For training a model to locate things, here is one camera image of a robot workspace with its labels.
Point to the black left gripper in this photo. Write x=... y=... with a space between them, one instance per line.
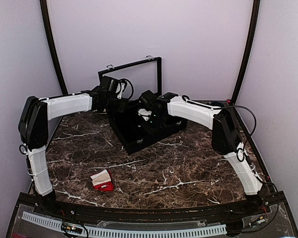
x=122 y=107

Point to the black left frame post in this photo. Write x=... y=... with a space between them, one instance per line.
x=51 y=45

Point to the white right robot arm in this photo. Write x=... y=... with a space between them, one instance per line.
x=221 y=120

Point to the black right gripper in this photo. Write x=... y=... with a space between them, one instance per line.
x=164 y=123

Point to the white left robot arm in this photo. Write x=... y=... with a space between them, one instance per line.
x=33 y=124

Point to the white slotted cable duct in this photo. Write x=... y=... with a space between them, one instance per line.
x=107 y=229

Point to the black frame post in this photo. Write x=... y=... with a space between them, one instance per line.
x=247 y=50
x=51 y=45

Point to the black compartment display box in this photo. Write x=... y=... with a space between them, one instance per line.
x=128 y=125

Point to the black right frame post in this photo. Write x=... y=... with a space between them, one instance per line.
x=247 y=50

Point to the blue enamel mug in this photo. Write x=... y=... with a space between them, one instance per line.
x=217 y=105

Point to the red and white sock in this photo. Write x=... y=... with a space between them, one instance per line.
x=102 y=181

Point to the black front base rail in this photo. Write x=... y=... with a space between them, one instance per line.
x=231 y=211

